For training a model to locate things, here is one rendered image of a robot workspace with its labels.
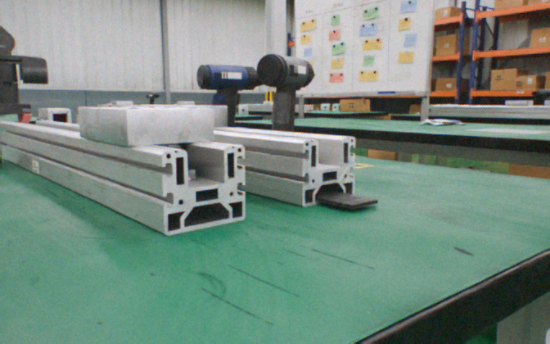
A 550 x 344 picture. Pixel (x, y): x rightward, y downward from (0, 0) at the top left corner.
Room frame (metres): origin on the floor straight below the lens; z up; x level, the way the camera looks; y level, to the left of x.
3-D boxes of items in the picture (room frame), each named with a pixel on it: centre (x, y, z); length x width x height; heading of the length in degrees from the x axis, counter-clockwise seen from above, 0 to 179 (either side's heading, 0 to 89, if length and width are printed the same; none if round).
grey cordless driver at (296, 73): (0.92, -0.04, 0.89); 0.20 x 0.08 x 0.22; 151
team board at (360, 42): (4.07, -0.70, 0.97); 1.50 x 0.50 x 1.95; 39
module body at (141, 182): (0.78, 0.33, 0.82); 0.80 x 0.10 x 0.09; 40
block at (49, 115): (2.04, 0.98, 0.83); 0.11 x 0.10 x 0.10; 130
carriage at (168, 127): (0.59, 0.17, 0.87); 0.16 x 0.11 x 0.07; 40
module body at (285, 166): (0.90, 0.18, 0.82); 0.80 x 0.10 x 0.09; 40
